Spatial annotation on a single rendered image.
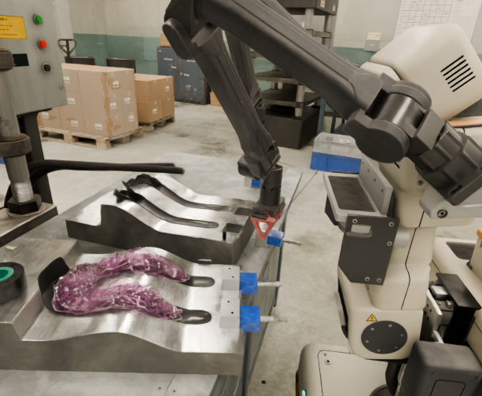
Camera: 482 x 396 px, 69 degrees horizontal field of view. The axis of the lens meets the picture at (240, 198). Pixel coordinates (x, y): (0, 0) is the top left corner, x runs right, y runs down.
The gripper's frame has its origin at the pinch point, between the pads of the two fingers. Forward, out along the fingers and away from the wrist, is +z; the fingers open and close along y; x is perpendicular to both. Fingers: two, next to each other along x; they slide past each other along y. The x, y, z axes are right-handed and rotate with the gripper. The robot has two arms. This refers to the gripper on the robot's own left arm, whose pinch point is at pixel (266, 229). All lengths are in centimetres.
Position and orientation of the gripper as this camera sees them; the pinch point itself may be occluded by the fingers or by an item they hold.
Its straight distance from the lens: 102.4
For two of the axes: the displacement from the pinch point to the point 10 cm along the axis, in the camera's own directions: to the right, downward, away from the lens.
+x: 9.3, 2.0, -3.2
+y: -3.7, 3.8, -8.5
